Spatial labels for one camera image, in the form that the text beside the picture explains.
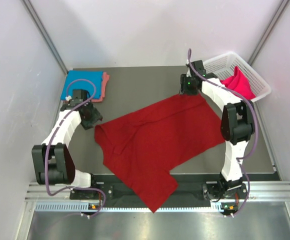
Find red t-shirt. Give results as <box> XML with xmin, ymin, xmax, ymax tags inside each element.
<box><xmin>94</xmin><ymin>93</ymin><xmax>227</xmax><ymax>214</ymax></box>

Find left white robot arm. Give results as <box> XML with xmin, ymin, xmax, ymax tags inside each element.
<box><xmin>31</xmin><ymin>89</ymin><xmax>103</xmax><ymax>199</ymax></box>

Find aluminium frame rail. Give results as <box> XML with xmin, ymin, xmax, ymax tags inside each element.
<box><xmin>25</xmin><ymin>181</ymin><xmax>290</xmax><ymax>207</ymax></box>

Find magenta t-shirt in basket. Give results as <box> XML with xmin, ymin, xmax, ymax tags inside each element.
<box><xmin>220</xmin><ymin>66</ymin><xmax>256</xmax><ymax>100</ymax></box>

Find white plastic basket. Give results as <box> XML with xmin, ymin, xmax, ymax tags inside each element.
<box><xmin>203</xmin><ymin>51</ymin><xmax>272</xmax><ymax>103</ymax></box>

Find blue folded t-shirt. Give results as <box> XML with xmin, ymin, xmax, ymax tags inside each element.
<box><xmin>60</xmin><ymin>70</ymin><xmax>104</xmax><ymax>101</ymax></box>

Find grey slotted cable duct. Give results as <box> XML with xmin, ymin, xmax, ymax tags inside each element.
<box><xmin>35</xmin><ymin>202</ymin><xmax>234</xmax><ymax>213</ymax></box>

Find salmon pink folded t-shirt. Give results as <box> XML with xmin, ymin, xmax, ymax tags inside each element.
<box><xmin>91</xmin><ymin>72</ymin><xmax>110</xmax><ymax>103</ymax></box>

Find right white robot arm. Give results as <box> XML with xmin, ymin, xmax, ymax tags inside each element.
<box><xmin>180</xmin><ymin>60</ymin><xmax>258</xmax><ymax>199</ymax></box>

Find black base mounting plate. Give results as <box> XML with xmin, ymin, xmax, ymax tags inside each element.
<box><xmin>69</xmin><ymin>181</ymin><xmax>251</xmax><ymax>201</ymax></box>

